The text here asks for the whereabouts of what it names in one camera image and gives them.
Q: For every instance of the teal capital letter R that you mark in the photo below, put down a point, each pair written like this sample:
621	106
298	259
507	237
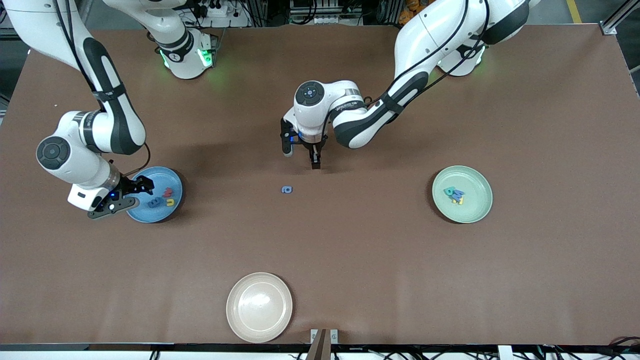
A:
448	190

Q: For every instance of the black equipment rack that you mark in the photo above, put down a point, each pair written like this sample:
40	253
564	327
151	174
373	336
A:
325	12

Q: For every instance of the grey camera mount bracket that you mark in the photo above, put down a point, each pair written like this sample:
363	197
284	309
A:
324	345

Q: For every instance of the blue small letter m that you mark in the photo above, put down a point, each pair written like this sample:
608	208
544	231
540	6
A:
155	202

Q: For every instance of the yellow capital letter H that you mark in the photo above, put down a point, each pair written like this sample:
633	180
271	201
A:
460	201

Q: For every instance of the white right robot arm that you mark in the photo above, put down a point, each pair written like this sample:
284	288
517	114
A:
120	125

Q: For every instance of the blue small letter a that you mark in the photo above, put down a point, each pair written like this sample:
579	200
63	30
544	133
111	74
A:
283	190

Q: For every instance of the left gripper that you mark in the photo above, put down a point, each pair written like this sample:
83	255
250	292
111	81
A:
314	149

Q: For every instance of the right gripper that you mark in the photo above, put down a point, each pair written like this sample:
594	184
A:
129	187

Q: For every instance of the red small letter w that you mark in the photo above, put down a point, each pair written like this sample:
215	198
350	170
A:
168	192

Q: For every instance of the light green plate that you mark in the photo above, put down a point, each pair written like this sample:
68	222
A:
475	212

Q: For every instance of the white power strip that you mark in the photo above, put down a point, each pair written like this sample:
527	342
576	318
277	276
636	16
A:
215	10

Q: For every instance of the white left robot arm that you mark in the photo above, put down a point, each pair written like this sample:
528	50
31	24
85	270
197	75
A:
430	35

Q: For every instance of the white table edge rail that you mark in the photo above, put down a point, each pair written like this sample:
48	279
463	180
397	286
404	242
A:
100	356

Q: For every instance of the blue capital letter M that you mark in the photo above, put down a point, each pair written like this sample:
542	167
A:
458	194

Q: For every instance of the blue plate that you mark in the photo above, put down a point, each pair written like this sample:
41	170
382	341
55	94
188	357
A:
160	180

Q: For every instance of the orange objects pile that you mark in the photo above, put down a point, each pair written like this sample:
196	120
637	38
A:
412	6

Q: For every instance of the brown table cover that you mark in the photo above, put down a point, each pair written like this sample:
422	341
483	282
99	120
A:
550	275

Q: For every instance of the beige plate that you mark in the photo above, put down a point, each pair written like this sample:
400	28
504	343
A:
260	307

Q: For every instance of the aluminium frame profile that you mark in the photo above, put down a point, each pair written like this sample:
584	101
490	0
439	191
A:
611	27
5	35

